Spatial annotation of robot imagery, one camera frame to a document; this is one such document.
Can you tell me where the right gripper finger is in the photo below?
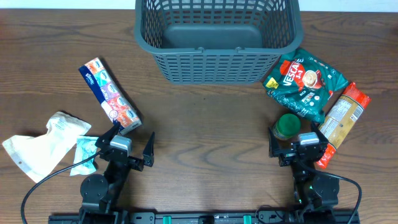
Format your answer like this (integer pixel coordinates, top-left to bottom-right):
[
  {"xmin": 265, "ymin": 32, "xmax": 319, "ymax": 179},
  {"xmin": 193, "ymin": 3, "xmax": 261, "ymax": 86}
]
[
  {"xmin": 310, "ymin": 121, "xmax": 329, "ymax": 147},
  {"xmin": 268, "ymin": 128, "xmax": 280, "ymax": 157}
]

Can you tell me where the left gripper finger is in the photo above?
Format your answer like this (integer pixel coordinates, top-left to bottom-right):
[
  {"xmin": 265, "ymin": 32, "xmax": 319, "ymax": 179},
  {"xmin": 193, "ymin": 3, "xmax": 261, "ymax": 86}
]
[
  {"xmin": 95, "ymin": 121, "xmax": 121, "ymax": 148},
  {"xmin": 142, "ymin": 132, "xmax": 155, "ymax": 167}
]

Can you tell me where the green lid jar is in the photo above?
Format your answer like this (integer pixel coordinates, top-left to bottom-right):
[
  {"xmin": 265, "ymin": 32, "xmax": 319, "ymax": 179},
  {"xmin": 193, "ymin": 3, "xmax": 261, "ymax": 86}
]
[{"xmin": 272, "ymin": 113, "xmax": 301, "ymax": 141}]

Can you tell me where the orange pasta packet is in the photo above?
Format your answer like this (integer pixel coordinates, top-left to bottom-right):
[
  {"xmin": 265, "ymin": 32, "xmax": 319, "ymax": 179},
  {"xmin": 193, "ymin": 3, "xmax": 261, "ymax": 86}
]
[{"xmin": 317, "ymin": 82, "xmax": 371, "ymax": 169}]

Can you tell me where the colourful tissue pack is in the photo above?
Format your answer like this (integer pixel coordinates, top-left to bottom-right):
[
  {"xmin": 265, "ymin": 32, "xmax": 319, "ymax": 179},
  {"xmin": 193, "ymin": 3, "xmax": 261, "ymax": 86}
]
[{"xmin": 78, "ymin": 57, "xmax": 142, "ymax": 135}]

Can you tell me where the green Nescafe coffee bag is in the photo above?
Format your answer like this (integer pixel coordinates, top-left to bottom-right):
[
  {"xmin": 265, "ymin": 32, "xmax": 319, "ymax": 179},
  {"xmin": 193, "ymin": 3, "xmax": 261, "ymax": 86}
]
[{"xmin": 263, "ymin": 48, "xmax": 349, "ymax": 123}]

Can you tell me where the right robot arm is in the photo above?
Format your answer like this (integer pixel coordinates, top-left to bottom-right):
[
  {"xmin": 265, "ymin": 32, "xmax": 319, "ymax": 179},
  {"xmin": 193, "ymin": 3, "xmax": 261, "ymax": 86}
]
[{"xmin": 269, "ymin": 122, "xmax": 340, "ymax": 223}]

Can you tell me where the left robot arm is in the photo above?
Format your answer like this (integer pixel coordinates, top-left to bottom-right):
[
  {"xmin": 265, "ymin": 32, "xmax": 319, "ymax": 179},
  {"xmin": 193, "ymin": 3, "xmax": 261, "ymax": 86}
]
[{"xmin": 78, "ymin": 122, "xmax": 155, "ymax": 224}]

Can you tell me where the small teal sachet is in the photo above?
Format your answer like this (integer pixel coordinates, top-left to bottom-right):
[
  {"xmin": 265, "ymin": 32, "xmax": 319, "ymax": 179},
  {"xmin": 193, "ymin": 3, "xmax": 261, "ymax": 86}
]
[{"xmin": 70, "ymin": 136, "xmax": 98, "ymax": 176}]

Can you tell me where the white paper pouch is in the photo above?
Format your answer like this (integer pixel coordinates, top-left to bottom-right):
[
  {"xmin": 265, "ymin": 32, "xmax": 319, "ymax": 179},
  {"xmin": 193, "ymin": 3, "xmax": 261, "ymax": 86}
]
[{"xmin": 2, "ymin": 111, "xmax": 91, "ymax": 183}]

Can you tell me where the grey plastic basket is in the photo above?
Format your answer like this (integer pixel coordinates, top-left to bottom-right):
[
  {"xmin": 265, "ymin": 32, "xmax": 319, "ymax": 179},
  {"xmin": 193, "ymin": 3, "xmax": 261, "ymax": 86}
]
[{"xmin": 134, "ymin": 0, "xmax": 304, "ymax": 84}]

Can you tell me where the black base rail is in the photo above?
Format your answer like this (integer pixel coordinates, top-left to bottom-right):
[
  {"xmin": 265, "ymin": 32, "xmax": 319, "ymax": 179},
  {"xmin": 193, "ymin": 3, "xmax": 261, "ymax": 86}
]
[{"xmin": 48, "ymin": 210, "xmax": 360, "ymax": 224}]

